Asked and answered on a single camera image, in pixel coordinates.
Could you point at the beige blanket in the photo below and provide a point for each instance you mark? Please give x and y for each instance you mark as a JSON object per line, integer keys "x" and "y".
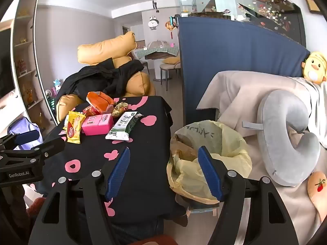
{"x": 237, "y": 94}

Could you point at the grey neck pillow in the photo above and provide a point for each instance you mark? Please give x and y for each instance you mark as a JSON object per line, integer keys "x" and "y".
{"x": 276, "y": 122}

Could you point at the dining table with checked cloth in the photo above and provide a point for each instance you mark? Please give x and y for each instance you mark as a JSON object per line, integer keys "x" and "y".
{"x": 158, "y": 52}

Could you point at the person's dark trousers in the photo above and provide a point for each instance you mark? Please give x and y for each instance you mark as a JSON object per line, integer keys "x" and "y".
{"x": 143, "y": 231}

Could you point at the orange snack bag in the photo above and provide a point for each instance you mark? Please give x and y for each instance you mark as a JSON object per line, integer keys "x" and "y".
{"x": 101, "y": 102}

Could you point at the wooden display shelf cabinet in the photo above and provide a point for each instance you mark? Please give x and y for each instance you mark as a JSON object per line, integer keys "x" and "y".
{"x": 25, "y": 56}

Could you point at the mesh food cover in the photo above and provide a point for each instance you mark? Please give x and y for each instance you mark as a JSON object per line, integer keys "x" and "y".
{"x": 157, "y": 45}

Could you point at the purple bag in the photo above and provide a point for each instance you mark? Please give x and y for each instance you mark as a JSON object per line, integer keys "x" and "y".
{"x": 23, "y": 126}

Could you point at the yellow wafer packet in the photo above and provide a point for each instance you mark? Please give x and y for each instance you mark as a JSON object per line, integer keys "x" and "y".
{"x": 74, "y": 127}

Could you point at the yellow seat cushion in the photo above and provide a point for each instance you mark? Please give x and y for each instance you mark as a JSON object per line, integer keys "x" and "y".
{"x": 171, "y": 60}

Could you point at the black ceiling spotlight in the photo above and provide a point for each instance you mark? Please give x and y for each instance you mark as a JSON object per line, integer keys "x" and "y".
{"x": 155, "y": 5}

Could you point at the brown paper bag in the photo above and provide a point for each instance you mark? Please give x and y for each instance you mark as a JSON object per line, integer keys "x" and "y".
{"x": 184, "y": 149}

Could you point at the red hanging ornament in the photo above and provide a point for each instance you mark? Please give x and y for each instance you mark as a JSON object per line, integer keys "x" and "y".
{"x": 169, "y": 26}

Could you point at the yellow-green snack wrapper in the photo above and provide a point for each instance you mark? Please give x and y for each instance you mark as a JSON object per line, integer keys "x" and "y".
{"x": 120, "y": 109}

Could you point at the red paper cup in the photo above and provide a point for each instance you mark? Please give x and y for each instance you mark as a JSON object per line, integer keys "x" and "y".
{"x": 90, "y": 111}

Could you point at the black television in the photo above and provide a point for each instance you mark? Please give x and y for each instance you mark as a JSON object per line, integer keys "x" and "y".
{"x": 5, "y": 63}

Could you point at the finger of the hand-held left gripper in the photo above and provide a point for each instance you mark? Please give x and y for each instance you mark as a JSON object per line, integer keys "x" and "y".
{"x": 48, "y": 149}
{"x": 25, "y": 137}

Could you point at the colourful toy figure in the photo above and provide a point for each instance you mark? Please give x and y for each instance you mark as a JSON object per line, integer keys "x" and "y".
{"x": 56, "y": 85}

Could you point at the yellow leather armchair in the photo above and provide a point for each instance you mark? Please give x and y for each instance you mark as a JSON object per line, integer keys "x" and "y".
{"x": 109, "y": 46}

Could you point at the panda wall clock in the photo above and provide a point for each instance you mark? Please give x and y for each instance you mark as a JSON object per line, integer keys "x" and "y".
{"x": 153, "y": 23}

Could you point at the blue cloth cover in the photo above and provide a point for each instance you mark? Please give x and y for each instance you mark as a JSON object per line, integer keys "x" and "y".
{"x": 217, "y": 63}

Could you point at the yellow duck plush toy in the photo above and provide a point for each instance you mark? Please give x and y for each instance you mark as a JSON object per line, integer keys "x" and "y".
{"x": 315, "y": 66}

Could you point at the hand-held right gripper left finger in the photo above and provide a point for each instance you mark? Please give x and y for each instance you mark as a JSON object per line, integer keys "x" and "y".
{"x": 118, "y": 173}

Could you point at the black jacket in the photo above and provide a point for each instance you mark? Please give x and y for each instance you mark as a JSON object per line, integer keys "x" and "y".
{"x": 102, "y": 79}

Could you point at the pink box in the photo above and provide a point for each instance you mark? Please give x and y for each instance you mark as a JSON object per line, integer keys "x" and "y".
{"x": 95, "y": 127}

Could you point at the strawberry print cushion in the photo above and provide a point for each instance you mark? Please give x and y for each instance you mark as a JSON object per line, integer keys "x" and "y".
{"x": 316, "y": 188}

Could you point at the white and green carton pack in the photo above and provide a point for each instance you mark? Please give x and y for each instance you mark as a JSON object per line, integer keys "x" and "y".
{"x": 121, "y": 126}

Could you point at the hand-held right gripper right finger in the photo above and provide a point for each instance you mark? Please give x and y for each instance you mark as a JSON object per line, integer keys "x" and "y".
{"x": 209, "y": 176}

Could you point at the black tablecloth with pink print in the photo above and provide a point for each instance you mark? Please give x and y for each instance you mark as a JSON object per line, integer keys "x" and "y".
{"x": 143, "y": 158}

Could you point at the beige dining chair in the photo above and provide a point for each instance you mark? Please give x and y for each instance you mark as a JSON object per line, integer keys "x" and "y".
{"x": 166, "y": 69}

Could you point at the waste bin with yellow bag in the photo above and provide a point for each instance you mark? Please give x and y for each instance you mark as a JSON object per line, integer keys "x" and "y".
{"x": 230, "y": 143}

